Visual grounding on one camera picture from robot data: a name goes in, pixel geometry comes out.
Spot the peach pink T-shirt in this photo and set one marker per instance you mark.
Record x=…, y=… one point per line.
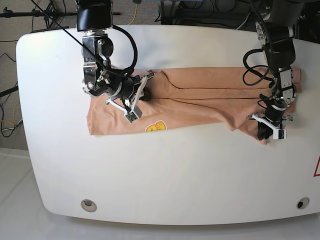
x=183, y=97

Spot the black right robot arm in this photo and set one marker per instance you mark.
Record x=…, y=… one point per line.
x=97, y=48

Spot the left table grommet hole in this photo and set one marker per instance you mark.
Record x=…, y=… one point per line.
x=88, y=205

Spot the right table grommet hole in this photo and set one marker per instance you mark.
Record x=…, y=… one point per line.
x=303, y=203

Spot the table grommet hole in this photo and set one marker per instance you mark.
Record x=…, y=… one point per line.
x=303, y=203
x=88, y=205

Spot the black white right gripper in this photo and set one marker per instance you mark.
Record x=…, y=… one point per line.
x=130, y=92

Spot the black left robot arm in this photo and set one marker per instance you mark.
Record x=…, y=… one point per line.
x=275, y=30

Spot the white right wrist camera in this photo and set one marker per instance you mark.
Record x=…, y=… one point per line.
x=133, y=114

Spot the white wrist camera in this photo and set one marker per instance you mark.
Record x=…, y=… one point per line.
x=133, y=114
x=279, y=134

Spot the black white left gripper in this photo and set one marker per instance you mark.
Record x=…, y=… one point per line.
x=273, y=117

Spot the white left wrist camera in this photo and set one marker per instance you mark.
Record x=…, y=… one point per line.
x=279, y=134

